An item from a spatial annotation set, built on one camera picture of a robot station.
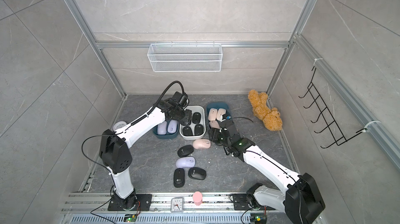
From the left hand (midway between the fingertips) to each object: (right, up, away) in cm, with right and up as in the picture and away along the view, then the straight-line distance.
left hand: (189, 114), depth 87 cm
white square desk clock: (-4, -42, -16) cm, 45 cm away
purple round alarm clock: (-48, -8, +13) cm, 50 cm away
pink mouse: (+7, -18, +5) cm, 20 cm away
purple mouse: (-12, -9, +10) cm, 18 cm away
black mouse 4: (+3, -3, +16) cm, 16 cm away
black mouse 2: (-5, -33, -8) cm, 34 cm away
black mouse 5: (-2, -12, +10) cm, 15 cm away
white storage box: (+4, -11, +10) cm, 16 cm away
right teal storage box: (+18, +5, +23) cm, 30 cm away
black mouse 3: (+5, -31, -7) cm, 32 cm away
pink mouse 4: (+15, -7, +12) cm, 20 cm away
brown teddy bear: (+50, -3, +7) cm, 51 cm away
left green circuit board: (-26, -48, -16) cm, 57 cm away
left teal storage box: (-14, -14, +9) cm, 22 cm away
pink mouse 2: (+14, -1, +17) cm, 22 cm away
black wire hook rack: (+60, -8, -29) cm, 67 cm away
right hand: (+14, -9, -5) cm, 17 cm away
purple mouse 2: (-2, -26, -4) cm, 27 cm away
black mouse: (-2, -22, +2) cm, 22 cm away
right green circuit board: (+34, -48, -16) cm, 61 cm away
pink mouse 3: (+20, 0, +20) cm, 28 cm away
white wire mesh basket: (-4, +37, +13) cm, 39 cm away
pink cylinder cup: (+5, -36, -20) cm, 42 cm away
